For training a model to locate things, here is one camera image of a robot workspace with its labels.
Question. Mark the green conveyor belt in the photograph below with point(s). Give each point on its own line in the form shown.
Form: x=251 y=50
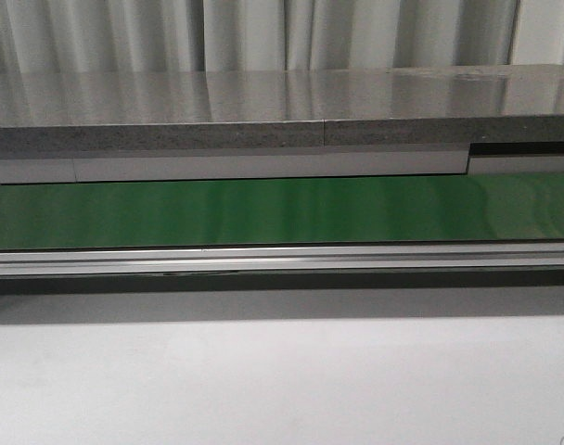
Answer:
x=282 y=211

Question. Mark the grey stone counter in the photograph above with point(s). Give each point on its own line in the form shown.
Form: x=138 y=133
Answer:
x=153 y=126

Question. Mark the white pleated curtain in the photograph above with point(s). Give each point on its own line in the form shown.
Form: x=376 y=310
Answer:
x=86 y=36

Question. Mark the aluminium conveyor frame rail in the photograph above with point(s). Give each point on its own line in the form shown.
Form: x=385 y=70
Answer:
x=300 y=258

